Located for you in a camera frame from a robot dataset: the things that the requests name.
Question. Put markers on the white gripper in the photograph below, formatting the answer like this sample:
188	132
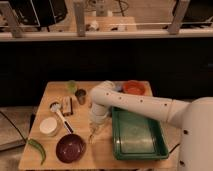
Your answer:
98	114

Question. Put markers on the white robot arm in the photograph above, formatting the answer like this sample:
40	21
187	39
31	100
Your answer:
194	119

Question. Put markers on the metal cup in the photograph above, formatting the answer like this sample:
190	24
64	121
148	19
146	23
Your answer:
81	96

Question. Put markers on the blue plate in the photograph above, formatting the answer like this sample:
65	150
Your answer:
118	87

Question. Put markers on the wooden block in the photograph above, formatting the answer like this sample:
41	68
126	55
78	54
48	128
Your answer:
67	106

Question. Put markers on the green cup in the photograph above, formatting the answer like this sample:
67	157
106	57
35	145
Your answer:
72	86

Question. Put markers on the orange bowl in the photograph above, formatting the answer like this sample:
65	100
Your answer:
133	87

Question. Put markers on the wooden table board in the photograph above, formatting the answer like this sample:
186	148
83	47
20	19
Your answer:
98	154

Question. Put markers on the green plastic tray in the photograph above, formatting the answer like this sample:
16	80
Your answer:
136	137

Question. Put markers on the dark purple bowl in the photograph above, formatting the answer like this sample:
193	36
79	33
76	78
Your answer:
70	148

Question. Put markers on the white round container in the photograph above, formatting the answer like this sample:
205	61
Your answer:
48	126

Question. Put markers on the green chili pepper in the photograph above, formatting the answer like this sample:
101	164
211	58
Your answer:
36	145

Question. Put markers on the white handled brush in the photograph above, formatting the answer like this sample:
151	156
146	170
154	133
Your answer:
56	108

